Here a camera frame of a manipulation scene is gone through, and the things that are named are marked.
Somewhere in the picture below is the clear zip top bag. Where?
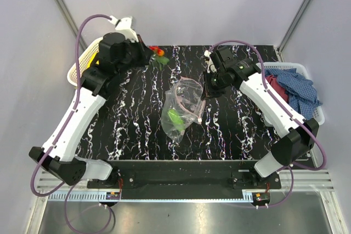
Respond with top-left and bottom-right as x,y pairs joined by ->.
161,77 -> 206,144

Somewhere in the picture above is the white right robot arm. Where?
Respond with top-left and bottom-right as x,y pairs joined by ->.
202,47 -> 319,188

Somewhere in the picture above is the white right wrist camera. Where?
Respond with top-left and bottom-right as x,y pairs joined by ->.
203,50 -> 217,73

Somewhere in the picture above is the blue checkered cloth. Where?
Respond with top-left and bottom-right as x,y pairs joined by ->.
265,68 -> 322,120

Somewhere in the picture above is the white-blue laundry basket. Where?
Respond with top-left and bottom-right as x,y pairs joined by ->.
264,62 -> 325,125

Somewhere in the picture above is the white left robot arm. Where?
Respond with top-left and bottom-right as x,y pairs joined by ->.
29,32 -> 154,188

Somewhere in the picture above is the white perforated basket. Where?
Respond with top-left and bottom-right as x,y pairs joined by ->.
67,37 -> 103,87

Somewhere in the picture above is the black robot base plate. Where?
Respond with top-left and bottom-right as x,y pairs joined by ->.
87,160 -> 281,190

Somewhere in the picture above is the green fake bitter gourd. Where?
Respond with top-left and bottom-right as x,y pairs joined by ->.
167,109 -> 184,125

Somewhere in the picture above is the yellow fake bell pepper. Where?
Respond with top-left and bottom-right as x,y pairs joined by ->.
86,52 -> 97,68

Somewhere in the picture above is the aluminium frame rail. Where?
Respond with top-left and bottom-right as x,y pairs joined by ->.
36,170 -> 334,203

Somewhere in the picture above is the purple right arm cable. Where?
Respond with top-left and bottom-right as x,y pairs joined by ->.
207,39 -> 329,209

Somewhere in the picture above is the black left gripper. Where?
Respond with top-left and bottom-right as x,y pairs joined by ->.
116,33 -> 154,76

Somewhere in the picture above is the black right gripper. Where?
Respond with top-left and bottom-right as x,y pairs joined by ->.
201,70 -> 228,101

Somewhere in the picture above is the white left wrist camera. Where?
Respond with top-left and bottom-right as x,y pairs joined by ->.
110,16 -> 139,43

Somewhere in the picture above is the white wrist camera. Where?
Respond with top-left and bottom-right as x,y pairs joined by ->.
110,16 -> 139,43
203,50 -> 217,73

